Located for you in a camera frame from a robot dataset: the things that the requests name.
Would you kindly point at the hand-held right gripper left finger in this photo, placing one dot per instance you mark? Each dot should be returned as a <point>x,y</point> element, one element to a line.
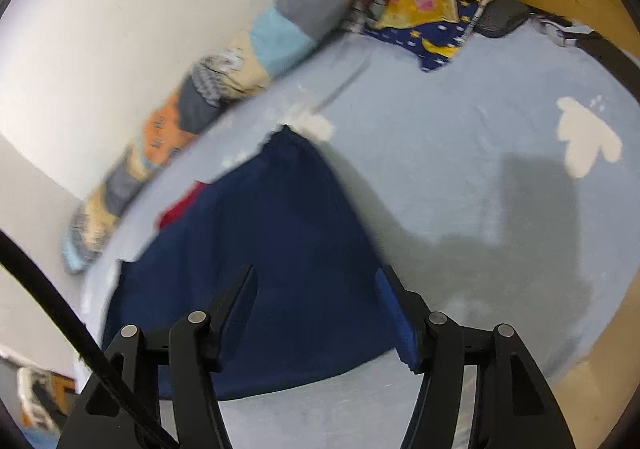
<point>240,310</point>

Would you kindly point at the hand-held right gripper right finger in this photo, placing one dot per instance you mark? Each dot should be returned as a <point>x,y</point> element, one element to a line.
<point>395,315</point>

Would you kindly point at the navy shirt with red collar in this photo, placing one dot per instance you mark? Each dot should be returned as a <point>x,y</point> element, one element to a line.
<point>290,254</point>

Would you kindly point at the wooden cabinet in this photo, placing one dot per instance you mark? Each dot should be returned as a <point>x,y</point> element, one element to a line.
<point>47,394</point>

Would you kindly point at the patchwork quilt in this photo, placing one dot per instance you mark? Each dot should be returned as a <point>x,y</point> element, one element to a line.
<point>285,35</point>

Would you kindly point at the navy yellow starred cloth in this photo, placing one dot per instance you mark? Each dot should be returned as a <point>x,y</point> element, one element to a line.
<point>440,31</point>

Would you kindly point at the white patterned cloth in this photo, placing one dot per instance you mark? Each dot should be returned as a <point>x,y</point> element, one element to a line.
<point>562,31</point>

